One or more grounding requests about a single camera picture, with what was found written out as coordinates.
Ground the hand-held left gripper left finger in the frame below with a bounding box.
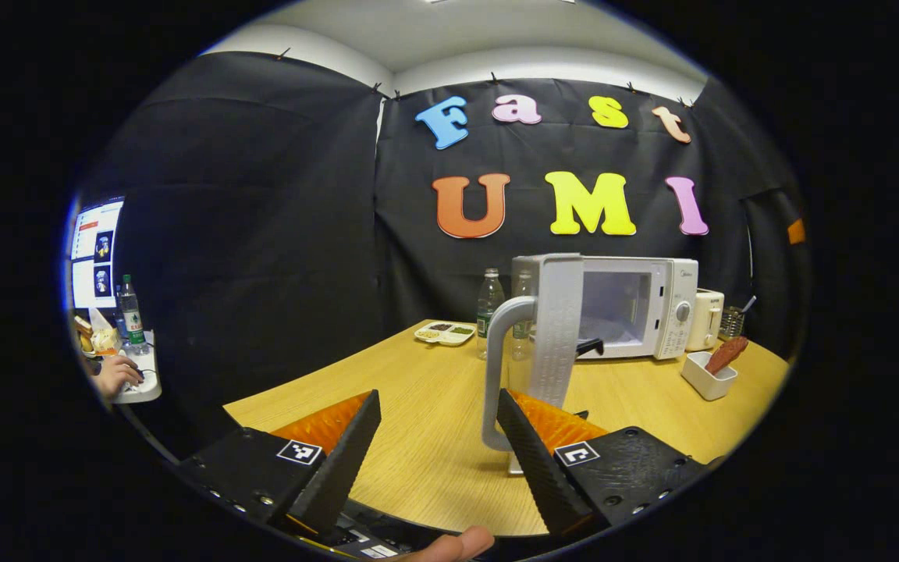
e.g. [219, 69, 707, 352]
[175, 389, 382, 539]

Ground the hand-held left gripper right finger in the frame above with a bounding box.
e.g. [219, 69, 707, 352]
[496, 388, 709, 537]

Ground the reddish brown meat piece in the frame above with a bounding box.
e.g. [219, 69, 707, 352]
[704, 336, 750, 376]

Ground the white microwave oven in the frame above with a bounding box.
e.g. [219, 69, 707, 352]
[482, 253, 700, 477]

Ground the white divided food tray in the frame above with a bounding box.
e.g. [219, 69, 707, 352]
[414, 321, 476, 347]

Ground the white toaster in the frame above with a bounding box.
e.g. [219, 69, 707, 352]
[685, 289, 726, 352]

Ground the clear water bottle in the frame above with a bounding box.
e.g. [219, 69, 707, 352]
[476, 268, 506, 360]
[512, 269, 536, 361]

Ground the small white rectangular dish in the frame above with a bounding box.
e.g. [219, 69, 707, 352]
[680, 350, 739, 402]

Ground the white side desk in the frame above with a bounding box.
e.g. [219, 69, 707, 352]
[110, 330, 163, 404]

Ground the green label drink bottle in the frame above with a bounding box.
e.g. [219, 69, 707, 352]
[119, 274, 146, 348]

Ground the paper snack bag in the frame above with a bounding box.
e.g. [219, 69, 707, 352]
[89, 308, 123, 354]

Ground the computer monitor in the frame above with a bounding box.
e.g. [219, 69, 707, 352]
[69, 197, 126, 311]

